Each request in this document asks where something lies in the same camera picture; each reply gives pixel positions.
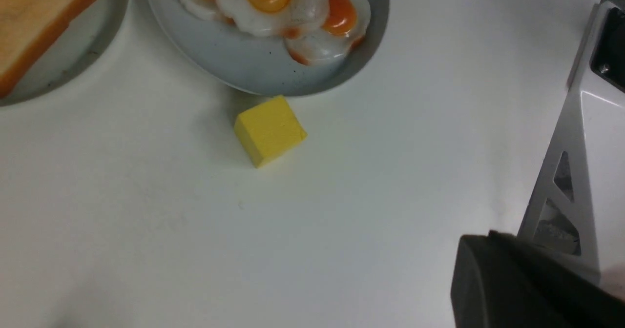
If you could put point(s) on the yellow cube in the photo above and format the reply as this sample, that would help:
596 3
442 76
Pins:
268 130

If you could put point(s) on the toast slice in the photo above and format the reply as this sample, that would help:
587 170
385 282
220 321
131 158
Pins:
27 29

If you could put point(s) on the grey plate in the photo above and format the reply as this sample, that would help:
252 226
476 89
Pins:
261 66

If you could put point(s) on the green plate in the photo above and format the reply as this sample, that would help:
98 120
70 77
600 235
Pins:
76 53

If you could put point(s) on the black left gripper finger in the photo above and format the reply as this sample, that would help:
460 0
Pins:
502 282

